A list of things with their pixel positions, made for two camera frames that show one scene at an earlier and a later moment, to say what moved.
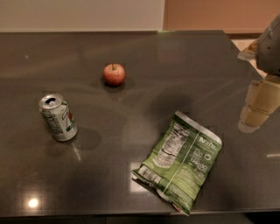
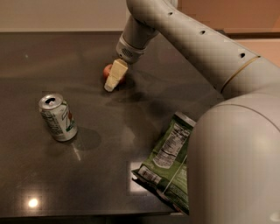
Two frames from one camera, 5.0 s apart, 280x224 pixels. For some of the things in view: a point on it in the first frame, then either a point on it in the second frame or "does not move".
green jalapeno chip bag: [182, 162] does not move
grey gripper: [270, 52] to [129, 53]
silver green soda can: [59, 116] does not move
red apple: [114, 74] does not move
